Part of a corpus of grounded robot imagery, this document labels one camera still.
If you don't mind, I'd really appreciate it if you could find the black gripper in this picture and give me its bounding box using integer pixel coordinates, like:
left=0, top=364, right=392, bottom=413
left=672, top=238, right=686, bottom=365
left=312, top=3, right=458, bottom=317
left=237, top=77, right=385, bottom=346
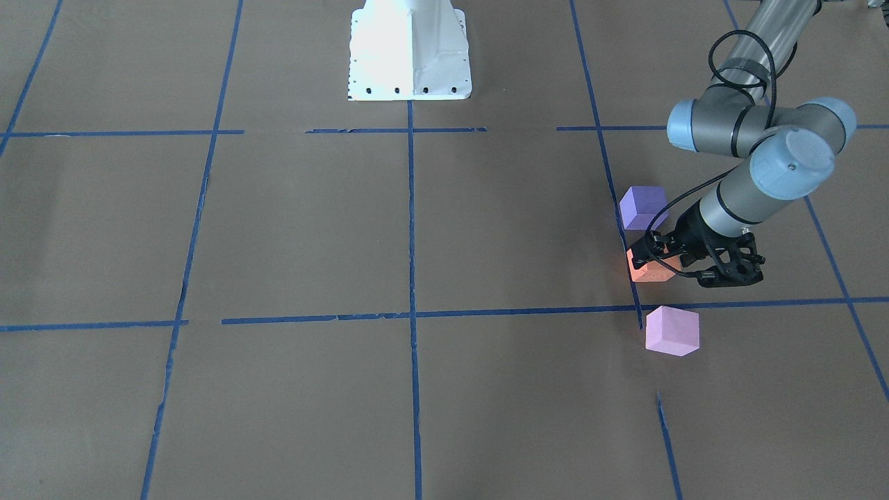
left=631, top=203, right=715, bottom=275

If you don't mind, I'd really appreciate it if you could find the orange foam block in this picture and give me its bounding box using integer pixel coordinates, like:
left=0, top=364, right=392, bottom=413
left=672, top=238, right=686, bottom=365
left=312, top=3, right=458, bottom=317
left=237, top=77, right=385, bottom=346
left=626, top=248, right=682, bottom=283

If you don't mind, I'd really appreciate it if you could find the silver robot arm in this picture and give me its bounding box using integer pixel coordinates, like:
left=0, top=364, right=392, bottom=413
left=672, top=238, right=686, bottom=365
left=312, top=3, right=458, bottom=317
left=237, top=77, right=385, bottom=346
left=626, top=1, right=857, bottom=288

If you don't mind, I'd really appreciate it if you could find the purple foam block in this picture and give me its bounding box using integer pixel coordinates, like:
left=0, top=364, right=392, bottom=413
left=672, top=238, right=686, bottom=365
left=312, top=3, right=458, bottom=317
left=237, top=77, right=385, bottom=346
left=619, top=185, right=669, bottom=231

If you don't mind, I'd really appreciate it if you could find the pink foam block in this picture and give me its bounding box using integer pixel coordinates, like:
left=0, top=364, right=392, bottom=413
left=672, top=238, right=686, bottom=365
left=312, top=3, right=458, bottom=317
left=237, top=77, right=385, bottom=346
left=645, top=305, right=701, bottom=357

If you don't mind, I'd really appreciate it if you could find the black camera cable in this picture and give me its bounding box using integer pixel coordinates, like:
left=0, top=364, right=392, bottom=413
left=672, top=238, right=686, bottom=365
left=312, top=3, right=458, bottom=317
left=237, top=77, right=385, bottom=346
left=642, top=29, right=777, bottom=280

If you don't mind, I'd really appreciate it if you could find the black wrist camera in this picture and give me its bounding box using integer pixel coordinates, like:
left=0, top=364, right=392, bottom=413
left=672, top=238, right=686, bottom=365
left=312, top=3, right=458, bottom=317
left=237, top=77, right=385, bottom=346
left=692, top=232, right=765, bottom=288

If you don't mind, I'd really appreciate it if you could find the white pedestal column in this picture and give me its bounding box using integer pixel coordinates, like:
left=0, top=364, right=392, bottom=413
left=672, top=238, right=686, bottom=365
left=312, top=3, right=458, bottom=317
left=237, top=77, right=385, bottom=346
left=347, top=1, right=473, bottom=101

